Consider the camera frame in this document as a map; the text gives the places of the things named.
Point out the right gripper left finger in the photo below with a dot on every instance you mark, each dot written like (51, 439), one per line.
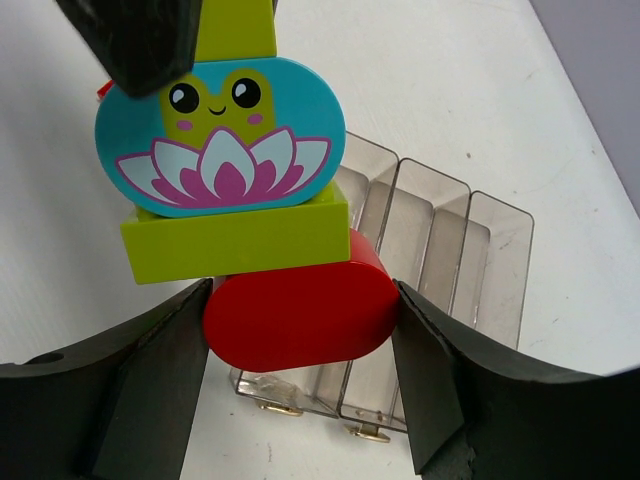
(117, 405)

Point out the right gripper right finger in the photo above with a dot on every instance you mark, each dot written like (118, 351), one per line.
(476, 409)

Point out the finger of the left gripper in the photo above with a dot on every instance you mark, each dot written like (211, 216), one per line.
(143, 45)

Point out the green lego brick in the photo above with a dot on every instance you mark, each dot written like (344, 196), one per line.
(170, 249)

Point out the red rounded lego brick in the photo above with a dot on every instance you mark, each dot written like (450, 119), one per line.
(307, 316)

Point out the red curved lego right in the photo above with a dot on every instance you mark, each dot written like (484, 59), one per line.
(101, 93)

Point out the clear three-compartment organizer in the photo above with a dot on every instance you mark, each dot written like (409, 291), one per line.
(464, 250)

